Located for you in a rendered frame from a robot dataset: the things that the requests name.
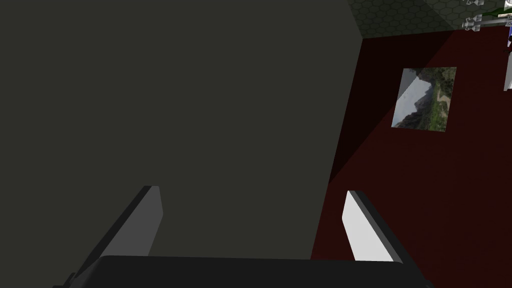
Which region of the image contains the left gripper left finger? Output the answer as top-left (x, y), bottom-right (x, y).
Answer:
top-left (81, 185), bottom-right (164, 273)

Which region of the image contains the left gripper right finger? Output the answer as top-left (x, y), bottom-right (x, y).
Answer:
top-left (341, 189), bottom-right (404, 264)

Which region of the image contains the landscape picture on wall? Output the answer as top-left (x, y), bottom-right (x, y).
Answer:
top-left (390, 66), bottom-right (458, 133)

